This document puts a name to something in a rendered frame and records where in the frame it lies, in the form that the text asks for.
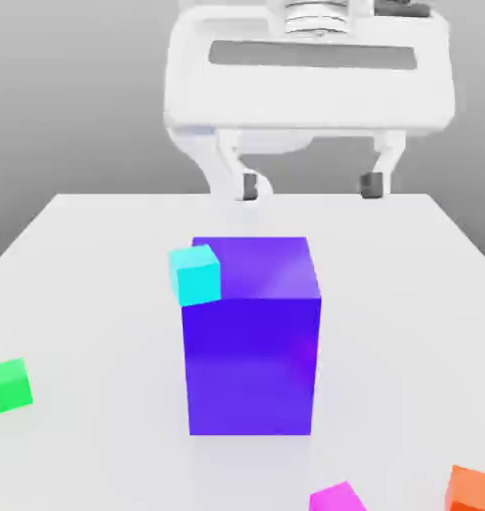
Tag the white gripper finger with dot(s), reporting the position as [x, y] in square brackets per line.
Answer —
[228, 159]
[388, 159]

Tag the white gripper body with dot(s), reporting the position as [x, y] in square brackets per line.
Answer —
[306, 96]

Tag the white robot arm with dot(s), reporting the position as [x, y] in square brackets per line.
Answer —
[317, 18]

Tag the small cyan cube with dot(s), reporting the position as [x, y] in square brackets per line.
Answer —
[196, 277]

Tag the small green cube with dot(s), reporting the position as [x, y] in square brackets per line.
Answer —
[10, 386]

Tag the small orange cube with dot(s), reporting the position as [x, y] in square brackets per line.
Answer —
[474, 487]

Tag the small magenta cube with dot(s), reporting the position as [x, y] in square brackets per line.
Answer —
[336, 499]

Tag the large purple box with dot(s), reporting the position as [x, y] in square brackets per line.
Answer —
[250, 359]

